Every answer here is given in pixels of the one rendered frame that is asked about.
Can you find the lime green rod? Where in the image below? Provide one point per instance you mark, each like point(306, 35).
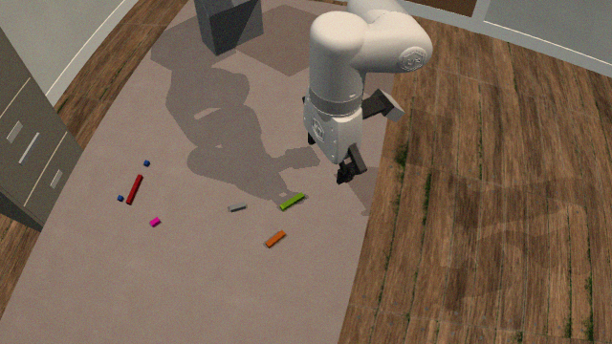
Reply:
point(292, 201)

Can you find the orange rod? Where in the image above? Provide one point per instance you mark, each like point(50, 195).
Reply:
point(281, 234)

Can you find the red rod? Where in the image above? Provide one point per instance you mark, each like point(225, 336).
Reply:
point(134, 189)

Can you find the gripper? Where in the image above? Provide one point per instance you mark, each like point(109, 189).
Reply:
point(336, 135)

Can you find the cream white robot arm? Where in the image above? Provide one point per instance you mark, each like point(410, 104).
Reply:
point(371, 36)

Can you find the magenta rod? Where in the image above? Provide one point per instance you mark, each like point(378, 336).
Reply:
point(155, 222)

